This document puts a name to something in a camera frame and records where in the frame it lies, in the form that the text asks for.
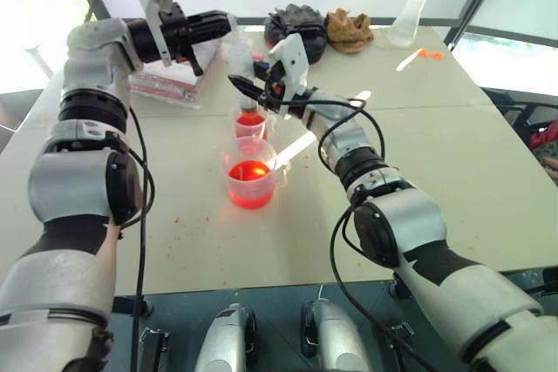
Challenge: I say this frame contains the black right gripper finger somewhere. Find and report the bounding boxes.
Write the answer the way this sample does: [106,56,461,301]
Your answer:
[228,74,265,97]
[237,85,268,108]

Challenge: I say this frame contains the small clear cup red liquid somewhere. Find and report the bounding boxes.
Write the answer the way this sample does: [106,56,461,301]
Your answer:
[232,108,269,140]

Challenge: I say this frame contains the stack of white red packets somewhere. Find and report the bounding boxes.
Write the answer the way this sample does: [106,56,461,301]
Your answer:
[128,36,228,111]

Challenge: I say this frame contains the white plastic stick orange tip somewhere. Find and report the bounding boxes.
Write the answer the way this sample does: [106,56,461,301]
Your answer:
[395,48,427,72]

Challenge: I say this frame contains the black chair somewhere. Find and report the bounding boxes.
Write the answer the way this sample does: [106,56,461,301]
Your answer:
[481,86,558,146]

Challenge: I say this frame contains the clear plastic conical flask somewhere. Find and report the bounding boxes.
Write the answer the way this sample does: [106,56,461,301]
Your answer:
[386,0,429,48]

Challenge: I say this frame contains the black crumpled cloth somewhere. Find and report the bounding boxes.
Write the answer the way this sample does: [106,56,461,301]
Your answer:
[263,3,328,62]

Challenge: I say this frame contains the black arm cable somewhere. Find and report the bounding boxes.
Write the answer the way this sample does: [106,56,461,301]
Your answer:
[278,95,439,372]
[85,0,156,372]

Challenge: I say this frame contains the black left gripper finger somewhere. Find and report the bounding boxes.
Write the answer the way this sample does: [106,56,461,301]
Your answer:
[186,9,230,30]
[187,19,234,47]

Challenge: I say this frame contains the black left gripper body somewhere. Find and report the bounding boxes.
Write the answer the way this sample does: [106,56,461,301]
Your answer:
[157,2,205,78]

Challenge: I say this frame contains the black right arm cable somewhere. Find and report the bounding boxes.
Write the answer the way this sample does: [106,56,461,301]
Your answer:
[278,95,439,372]

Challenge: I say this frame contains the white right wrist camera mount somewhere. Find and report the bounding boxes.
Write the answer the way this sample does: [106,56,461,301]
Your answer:
[268,32,311,121]

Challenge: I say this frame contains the red cloth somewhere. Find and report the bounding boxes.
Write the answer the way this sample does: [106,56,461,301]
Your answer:
[528,121,558,151]

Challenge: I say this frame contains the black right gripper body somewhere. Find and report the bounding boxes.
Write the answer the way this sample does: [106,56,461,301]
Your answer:
[255,61,289,117]

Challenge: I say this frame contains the large clear cup red liquid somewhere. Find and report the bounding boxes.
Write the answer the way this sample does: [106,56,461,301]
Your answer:
[220,136,291,210]

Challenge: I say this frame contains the small blue box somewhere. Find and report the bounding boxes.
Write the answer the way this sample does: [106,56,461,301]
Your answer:
[251,52,270,82]

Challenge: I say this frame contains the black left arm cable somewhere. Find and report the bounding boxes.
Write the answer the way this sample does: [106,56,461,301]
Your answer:
[85,0,156,372]

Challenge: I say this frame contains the brown crumpled cloth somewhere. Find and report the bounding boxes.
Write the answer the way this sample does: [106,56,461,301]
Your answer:
[324,8,376,55]

